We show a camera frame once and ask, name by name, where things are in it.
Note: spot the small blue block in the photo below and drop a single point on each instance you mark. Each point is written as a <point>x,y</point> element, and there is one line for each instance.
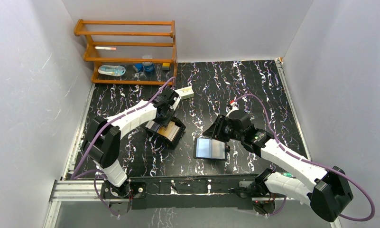
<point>138,67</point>

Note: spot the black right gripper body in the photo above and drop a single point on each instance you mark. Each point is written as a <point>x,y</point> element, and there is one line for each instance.
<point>226,131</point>

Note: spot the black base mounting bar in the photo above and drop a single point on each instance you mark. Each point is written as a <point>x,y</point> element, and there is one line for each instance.
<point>208,191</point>

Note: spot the aluminium frame rail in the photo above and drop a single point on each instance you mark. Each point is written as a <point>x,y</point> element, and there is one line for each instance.
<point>69,191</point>

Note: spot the blue white plastic package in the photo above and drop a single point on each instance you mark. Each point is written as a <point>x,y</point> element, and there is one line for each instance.
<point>112,70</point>

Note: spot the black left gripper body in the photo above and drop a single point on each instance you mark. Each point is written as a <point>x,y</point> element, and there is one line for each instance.
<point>163,120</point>

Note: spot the wooden shelf rack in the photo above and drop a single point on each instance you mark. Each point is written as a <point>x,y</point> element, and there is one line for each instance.
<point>132,39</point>

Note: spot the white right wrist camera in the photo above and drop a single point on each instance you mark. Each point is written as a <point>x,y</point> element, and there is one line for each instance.
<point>231,107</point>

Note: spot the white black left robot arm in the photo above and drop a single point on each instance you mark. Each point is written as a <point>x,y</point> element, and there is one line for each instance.
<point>103,137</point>

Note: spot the small yellow black block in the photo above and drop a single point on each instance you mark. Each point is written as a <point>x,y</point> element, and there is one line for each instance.
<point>166,66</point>

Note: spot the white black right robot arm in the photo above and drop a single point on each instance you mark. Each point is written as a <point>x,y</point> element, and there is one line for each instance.
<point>326,192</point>

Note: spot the blue jar clear lid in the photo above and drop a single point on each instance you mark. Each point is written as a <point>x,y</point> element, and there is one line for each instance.
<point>148,64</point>

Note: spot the white green red carton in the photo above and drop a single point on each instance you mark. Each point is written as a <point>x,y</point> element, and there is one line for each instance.
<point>185,92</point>

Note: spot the black card holder box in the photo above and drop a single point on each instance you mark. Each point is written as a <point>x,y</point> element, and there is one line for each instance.
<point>171,133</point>

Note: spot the white pink marker pen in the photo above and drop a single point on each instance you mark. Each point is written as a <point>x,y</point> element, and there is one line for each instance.
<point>104,48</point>

